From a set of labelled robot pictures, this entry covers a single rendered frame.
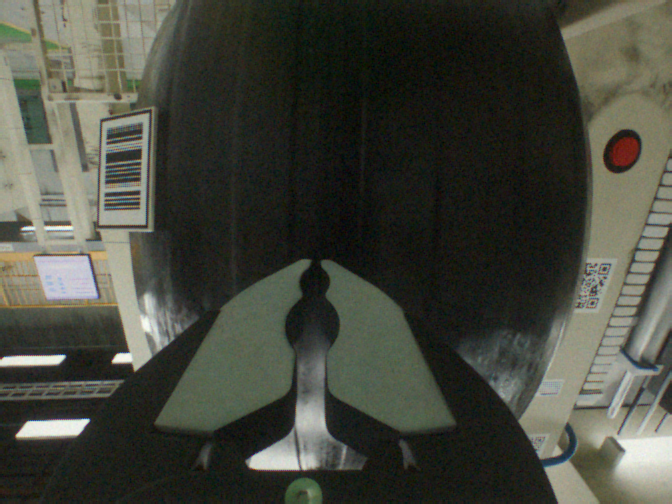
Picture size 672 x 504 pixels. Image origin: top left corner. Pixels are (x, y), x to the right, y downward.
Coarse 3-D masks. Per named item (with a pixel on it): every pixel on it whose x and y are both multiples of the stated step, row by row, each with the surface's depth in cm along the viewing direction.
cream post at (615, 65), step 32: (608, 32) 28; (640, 32) 28; (576, 64) 30; (608, 64) 29; (640, 64) 29; (608, 96) 30; (640, 96) 30; (608, 128) 31; (640, 128) 31; (608, 160) 32; (640, 160) 32; (608, 192) 33; (640, 192) 33; (608, 224) 35; (640, 224) 35; (608, 256) 36; (608, 288) 38; (576, 320) 39; (608, 320) 40; (576, 352) 41; (576, 384) 43; (544, 416) 45; (544, 448) 47
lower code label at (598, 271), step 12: (588, 264) 36; (600, 264) 36; (612, 264) 36; (588, 276) 37; (600, 276) 37; (588, 288) 37; (600, 288) 38; (588, 300) 38; (600, 300) 38; (576, 312) 39; (588, 312) 39
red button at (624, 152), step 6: (624, 138) 31; (630, 138) 31; (612, 144) 32; (618, 144) 31; (624, 144) 31; (630, 144) 31; (636, 144) 31; (612, 150) 32; (618, 150) 31; (624, 150) 31; (630, 150) 31; (636, 150) 31; (612, 156) 32; (618, 156) 32; (624, 156) 32; (630, 156) 32; (612, 162) 32; (618, 162) 32; (624, 162) 32; (630, 162) 32
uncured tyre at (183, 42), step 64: (192, 0) 16; (256, 0) 15; (320, 0) 16; (384, 0) 16; (448, 0) 16; (512, 0) 16; (192, 64) 15; (256, 64) 14; (320, 64) 15; (384, 64) 15; (448, 64) 15; (512, 64) 15; (192, 128) 14; (256, 128) 14; (320, 128) 14; (384, 128) 14; (448, 128) 14; (512, 128) 15; (576, 128) 16; (192, 192) 14; (256, 192) 14; (320, 192) 14; (384, 192) 14; (448, 192) 14; (512, 192) 15; (576, 192) 15; (192, 256) 15; (256, 256) 14; (320, 256) 15; (384, 256) 15; (448, 256) 15; (512, 256) 15; (576, 256) 16; (192, 320) 15; (320, 320) 15; (448, 320) 16; (512, 320) 16; (320, 384) 17; (512, 384) 17; (320, 448) 20
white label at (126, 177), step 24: (120, 120) 15; (144, 120) 15; (120, 144) 15; (144, 144) 15; (120, 168) 15; (144, 168) 15; (120, 192) 15; (144, 192) 15; (96, 216) 16; (120, 216) 15; (144, 216) 15
